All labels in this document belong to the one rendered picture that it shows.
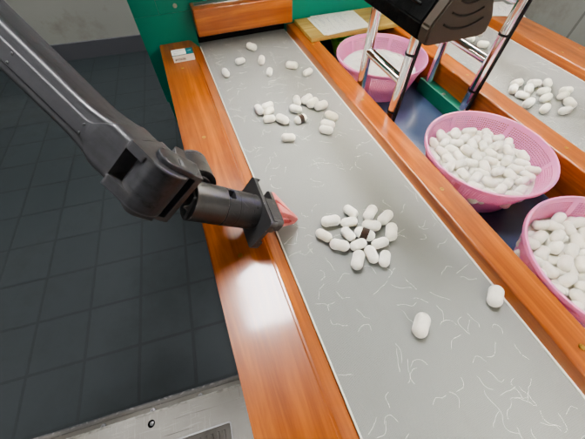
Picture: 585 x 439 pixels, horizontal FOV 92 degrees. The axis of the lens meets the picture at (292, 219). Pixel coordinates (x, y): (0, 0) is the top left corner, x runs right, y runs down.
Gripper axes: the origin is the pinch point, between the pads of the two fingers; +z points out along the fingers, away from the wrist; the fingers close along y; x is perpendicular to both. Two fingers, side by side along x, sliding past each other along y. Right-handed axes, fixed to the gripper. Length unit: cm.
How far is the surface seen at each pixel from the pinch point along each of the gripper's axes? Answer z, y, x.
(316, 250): 2.6, -6.6, 0.0
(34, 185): -35, 120, 126
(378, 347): 4.4, -24.2, -1.3
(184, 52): -9, 63, 3
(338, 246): 4.2, -7.9, -3.4
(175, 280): 16, 37, 85
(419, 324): 8.0, -23.8, -6.9
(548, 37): 77, 36, -65
